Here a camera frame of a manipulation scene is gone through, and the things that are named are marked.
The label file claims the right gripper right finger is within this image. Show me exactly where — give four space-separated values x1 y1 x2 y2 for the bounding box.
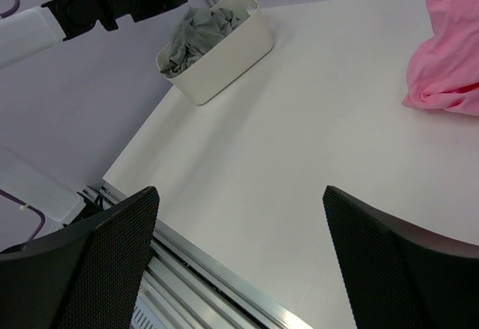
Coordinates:
323 185 478 328

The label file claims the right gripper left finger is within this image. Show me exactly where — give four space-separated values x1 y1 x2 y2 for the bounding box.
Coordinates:
1 186 159 328

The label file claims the grey t shirt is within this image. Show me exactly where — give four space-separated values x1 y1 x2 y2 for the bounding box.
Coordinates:
159 7 248 79

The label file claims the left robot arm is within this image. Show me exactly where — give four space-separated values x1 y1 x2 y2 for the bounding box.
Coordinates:
1 0 187 223

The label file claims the pink t shirt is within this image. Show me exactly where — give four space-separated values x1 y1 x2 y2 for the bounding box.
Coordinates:
402 0 478 116

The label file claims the white plastic bin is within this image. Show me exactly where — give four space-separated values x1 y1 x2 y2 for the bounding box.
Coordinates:
156 0 274 105

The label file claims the slotted cable duct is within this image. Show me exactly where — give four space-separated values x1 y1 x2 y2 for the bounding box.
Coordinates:
131 298 166 329

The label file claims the aluminium mounting rail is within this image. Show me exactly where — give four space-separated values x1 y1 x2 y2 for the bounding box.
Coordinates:
80 181 323 329

